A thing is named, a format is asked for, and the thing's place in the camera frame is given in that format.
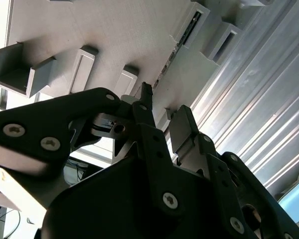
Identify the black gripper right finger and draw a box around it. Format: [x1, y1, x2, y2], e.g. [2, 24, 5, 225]
[168, 104, 299, 239]

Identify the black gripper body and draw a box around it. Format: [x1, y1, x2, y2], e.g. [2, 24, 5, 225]
[34, 156, 230, 239]

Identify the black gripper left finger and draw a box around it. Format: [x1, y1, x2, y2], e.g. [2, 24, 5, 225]
[0, 81, 186, 218]

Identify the blue-green RAM stick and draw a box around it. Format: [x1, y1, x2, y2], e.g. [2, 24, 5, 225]
[153, 11, 202, 88]

